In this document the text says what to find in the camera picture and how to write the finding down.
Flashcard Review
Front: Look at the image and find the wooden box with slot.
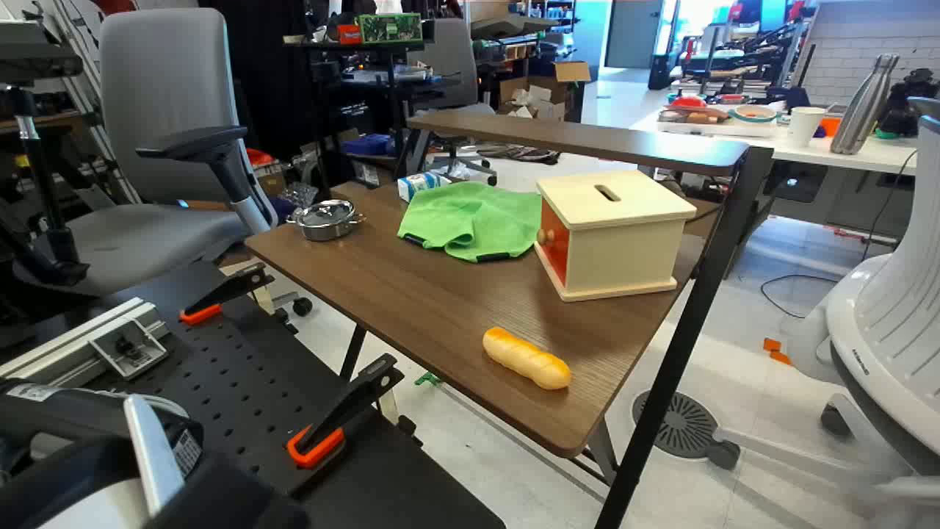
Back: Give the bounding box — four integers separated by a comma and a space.
531, 167, 700, 304

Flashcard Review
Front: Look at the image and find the black floor cable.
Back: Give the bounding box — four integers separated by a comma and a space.
757, 270, 833, 320

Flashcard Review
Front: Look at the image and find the green box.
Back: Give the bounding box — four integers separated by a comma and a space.
352, 9, 426, 48

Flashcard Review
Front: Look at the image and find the grey office chair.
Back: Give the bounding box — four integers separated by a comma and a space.
17, 6, 281, 297

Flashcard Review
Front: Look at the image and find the white black robot base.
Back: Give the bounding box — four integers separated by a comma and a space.
0, 385, 305, 529

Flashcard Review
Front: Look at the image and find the black clamp with orange handle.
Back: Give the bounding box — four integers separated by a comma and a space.
175, 263, 275, 329
285, 354, 406, 473

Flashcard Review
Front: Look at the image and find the black tripod stand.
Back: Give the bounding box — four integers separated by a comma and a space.
0, 40, 90, 289

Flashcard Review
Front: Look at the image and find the silver metal bottle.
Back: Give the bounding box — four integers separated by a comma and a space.
832, 54, 901, 160

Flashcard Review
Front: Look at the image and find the aluminium extrusion rail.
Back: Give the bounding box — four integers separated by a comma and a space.
0, 295, 158, 385

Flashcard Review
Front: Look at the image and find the orange floor marker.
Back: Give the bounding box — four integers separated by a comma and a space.
760, 335, 795, 370

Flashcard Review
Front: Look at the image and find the white table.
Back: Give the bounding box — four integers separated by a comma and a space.
654, 101, 923, 179

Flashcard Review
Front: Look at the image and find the round black floor drain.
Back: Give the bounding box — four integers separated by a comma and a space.
629, 392, 744, 473

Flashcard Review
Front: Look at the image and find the small grey metal bracket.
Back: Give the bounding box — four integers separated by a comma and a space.
87, 317, 169, 383

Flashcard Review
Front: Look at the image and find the yellow toy bread roll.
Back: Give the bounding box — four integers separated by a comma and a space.
478, 328, 575, 395

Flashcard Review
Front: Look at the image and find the white blue can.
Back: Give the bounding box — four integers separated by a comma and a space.
394, 167, 456, 207

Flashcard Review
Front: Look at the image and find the black perforated mounting board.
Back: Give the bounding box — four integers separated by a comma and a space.
97, 260, 507, 529

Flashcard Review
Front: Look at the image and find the green cloth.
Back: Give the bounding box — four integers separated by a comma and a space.
397, 179, 544, 266

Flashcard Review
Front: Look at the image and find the plate with red food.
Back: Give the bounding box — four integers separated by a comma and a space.
658, 94, 733, 128

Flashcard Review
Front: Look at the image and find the white plate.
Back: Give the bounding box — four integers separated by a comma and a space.
732, 101, 786, 128

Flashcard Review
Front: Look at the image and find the black metal table frame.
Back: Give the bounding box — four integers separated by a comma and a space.
335, 144, 779, 529

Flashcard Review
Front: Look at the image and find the black equipment pile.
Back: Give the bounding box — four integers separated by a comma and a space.
877, 66, 940, 141

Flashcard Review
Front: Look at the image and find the cardboard box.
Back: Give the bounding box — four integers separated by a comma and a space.
551, 60, 594, 88

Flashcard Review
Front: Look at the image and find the dark wooden shelf board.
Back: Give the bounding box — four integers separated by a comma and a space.
406, 110, 775, 178

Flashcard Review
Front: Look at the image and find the grey chair with high back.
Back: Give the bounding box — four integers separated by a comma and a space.
421, 15, 493, 112

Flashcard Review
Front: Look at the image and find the black shelf rack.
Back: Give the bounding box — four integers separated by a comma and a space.
281, 32, 465, 179

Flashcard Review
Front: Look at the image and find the small silver metal pot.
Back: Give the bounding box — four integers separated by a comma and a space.
288, 207, 365, 244

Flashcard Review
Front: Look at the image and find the white cup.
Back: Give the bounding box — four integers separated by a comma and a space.
786, 104, 832, 150

